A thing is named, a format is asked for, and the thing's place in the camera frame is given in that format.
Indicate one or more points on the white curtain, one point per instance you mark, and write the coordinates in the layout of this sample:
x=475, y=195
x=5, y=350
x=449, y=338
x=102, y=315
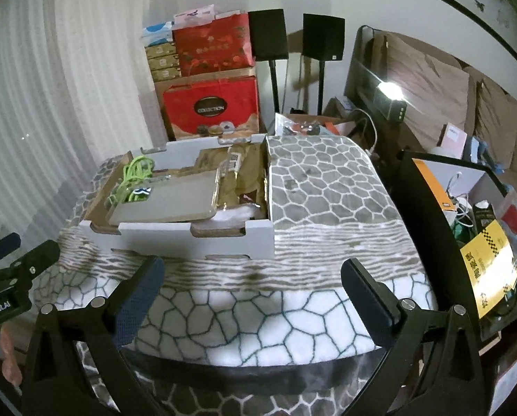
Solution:
x=46, y=117

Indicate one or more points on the black carton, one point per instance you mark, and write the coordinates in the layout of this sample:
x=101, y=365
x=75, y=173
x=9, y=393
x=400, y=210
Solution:
x=484, y=216

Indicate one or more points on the small brown padded envelope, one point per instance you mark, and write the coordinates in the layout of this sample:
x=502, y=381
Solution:
x=208, y=158

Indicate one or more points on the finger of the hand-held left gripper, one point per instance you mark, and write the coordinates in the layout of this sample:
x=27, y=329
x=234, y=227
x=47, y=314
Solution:
x=41, y=255
x=4, y=243

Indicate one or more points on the small pink box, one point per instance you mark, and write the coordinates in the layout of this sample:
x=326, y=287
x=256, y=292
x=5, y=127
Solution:
x=453, y=141

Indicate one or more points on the black speaker pole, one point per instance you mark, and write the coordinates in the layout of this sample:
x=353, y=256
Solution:
x=275, y=86
x=321, y=86

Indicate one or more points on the brown sofa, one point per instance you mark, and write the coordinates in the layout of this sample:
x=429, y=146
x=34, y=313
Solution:
x=492, y=108

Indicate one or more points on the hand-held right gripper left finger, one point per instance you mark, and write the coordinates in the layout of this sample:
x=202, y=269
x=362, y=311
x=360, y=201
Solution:
x=139, y=299

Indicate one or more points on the orange box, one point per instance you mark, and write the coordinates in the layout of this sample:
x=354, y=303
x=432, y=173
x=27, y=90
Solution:
x=436, y=186

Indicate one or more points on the blue white tag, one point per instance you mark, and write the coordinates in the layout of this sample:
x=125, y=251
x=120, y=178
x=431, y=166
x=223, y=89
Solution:
x=139, y=193

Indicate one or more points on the yellow checkered box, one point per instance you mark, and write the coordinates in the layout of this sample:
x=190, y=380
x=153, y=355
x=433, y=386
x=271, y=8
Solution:
x=488, y=264

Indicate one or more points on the blue white tissue pack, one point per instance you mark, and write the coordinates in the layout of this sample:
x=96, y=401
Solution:
x=156, y=32

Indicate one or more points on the gold box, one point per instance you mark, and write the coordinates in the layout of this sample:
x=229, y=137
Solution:
x=161, y=51
x=165, y=75
x=163, y=63

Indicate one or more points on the blue packet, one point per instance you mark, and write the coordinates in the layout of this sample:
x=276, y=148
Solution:
x=477, y=149

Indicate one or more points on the lit black lamp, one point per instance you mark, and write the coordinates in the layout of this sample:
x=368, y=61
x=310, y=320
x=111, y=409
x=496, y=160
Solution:
x=395, y=110

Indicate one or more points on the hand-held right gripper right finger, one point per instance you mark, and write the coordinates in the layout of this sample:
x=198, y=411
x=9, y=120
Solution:
x=367, y=299

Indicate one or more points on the red floral gift bag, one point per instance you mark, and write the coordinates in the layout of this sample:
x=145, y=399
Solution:
x=210, y=47

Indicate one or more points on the black glass side table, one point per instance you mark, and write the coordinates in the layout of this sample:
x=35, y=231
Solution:
x=400, y=182

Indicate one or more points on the red gift box with oval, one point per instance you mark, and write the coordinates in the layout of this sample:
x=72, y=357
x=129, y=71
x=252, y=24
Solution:
x=158, y=95

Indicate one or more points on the person's left hand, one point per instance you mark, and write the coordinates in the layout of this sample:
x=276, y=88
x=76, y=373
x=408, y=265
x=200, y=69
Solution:
x=9, y=355

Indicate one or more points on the golden plastic packets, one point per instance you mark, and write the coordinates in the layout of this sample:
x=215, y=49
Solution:
x=250, y=173

